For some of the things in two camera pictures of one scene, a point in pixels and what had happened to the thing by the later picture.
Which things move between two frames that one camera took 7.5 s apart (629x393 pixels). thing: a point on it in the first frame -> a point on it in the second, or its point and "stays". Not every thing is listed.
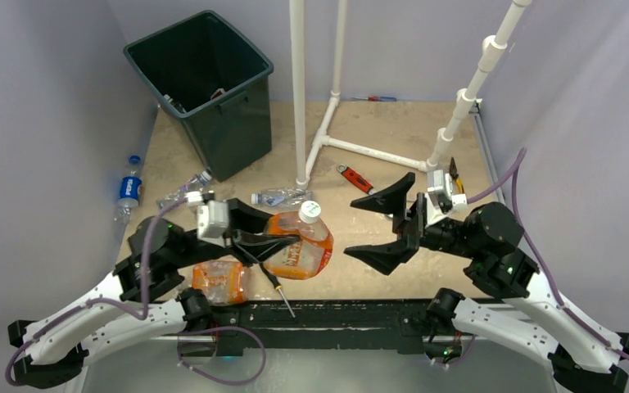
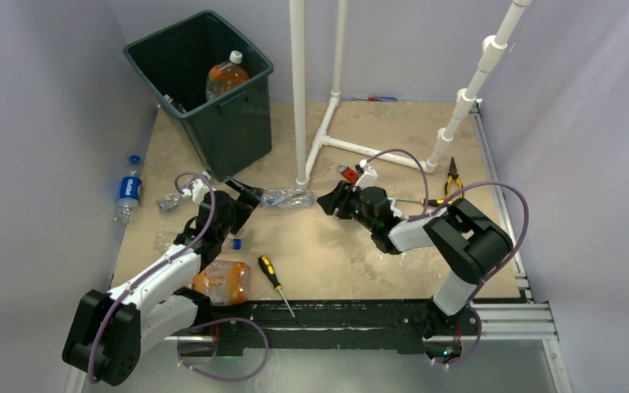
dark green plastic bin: x=205 y=73 stays
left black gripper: x=247 y=223 -> x=249 y=198
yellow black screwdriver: x=278 y=286 stays
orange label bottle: x=223 y=282 stays
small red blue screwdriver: x=377 y=98 stays
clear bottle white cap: x=178 y=106 stays
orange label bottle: x=308 y=255 -> x=225 y=75
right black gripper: x=390 y=201 -> x=332 y=200
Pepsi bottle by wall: x=130 y=191 stays
